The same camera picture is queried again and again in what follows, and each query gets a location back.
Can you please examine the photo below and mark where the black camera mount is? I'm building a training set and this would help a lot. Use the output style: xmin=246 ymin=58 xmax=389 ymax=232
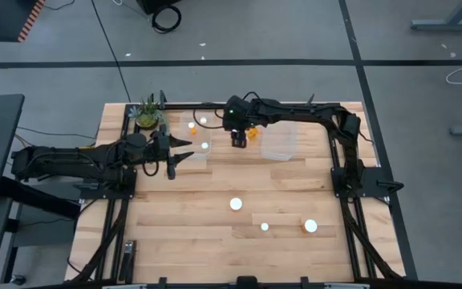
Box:
xmin=235 ymin=275 xmax=259 ymax=289

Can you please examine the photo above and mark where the thin black floor cable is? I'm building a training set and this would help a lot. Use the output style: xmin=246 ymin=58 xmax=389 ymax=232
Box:
xmin=16 ymin=126 xmax=98 ymax=140

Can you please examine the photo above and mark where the black metal table frame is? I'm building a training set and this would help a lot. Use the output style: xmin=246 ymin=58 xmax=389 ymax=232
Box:
xmin=70 ymin=100 xmax=407 ymax=284

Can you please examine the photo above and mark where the coiled black cable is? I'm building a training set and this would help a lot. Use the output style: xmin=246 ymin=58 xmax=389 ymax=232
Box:
xmin=151 ymin=3 xmax=183 ymax=34

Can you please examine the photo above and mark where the potted green plant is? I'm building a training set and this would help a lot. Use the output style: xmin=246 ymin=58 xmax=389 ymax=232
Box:
xmin=128 ymin=94 xmax=170 ymax=130

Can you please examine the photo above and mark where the clear plastic bin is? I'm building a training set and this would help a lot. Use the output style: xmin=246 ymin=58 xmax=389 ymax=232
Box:
xmin=260 ymin=121 xmax=298 ymax=162
xmin=178 ymin=110 xmax=213 ymax=161

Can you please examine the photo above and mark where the black box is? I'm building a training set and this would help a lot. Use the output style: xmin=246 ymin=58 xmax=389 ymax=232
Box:
xmin=136 ymin=0 xmax=182 ymax=15

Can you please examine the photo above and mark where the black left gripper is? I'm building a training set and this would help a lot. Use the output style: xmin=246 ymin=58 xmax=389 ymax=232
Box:
xmin=146 ymin=123 xmax=196 ymax=181

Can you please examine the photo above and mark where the black flat device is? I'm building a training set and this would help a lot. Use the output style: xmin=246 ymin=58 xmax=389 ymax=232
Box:
xmin=118 ymin=239 xmax=138 ymax=283

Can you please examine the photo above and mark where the grey table leg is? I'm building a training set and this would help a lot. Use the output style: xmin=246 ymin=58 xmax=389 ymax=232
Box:
xmin=410 ymin=0 xmax=462 ymax=32

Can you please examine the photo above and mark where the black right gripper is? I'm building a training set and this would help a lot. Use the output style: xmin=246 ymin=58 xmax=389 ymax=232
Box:
xmin=221 ymin=95 xmax=254 ymax=149

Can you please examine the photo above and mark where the amber medicine bottle white cap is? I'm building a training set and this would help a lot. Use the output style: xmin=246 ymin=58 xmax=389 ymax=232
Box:
xmin=301 ymin=218 xmax=318 ymax=234

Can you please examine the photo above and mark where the black mat orange striped edge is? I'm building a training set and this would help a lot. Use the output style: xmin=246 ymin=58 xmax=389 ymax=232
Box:
xmin=0 ymin=0 xmax=47 ymax=44

